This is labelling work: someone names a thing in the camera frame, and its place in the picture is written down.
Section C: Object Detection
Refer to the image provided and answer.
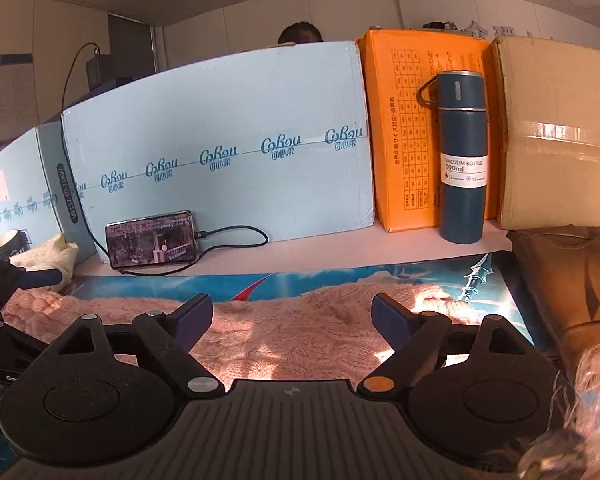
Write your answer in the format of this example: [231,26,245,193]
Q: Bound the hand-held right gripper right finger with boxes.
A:
[356,293,556,394]

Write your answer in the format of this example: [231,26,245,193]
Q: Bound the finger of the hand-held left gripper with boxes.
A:
[0,321,51,386]
[0,259,64,306]

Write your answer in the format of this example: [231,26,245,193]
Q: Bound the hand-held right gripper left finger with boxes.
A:
[39,294,220,394]

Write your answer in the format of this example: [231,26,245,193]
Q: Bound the pink knitted sweater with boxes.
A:
[0,280,486,396]

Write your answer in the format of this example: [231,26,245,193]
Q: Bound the cream knitted cloth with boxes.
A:
[10,232,81,293]

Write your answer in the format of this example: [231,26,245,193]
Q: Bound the tape roll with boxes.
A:
[0,229,33,266]

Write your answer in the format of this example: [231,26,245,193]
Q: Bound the printed blue desk mat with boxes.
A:
[67,250,556,351]

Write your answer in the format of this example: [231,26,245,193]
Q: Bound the black smartphone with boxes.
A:
[105,210,201,268]

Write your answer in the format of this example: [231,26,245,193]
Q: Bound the small light blue cardboard box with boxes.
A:
[0,121,98,266]

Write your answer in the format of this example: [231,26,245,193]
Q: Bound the dark blue vacuum bottle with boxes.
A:
[418,70,491,245]

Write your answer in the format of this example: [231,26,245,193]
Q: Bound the orange cardboard box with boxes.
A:
[356,29,501,234]

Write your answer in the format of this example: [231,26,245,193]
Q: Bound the brown folded garment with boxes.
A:
[507,226,600,381]

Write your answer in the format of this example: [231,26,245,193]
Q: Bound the large light blue cardboard box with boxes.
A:
[61,41,376,266]

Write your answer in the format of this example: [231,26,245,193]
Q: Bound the black box device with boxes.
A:
[84,55,136,95]

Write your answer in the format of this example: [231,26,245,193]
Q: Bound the clear plastic bag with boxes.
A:
[525,340,600,480]

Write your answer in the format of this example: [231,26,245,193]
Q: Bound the brown taped cardboard box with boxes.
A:
[490,35,600,231]

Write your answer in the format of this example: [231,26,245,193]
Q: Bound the person's head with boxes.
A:
[278,21,324,45]

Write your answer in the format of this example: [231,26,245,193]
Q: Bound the black charging cable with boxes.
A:
[61,42,270,277]

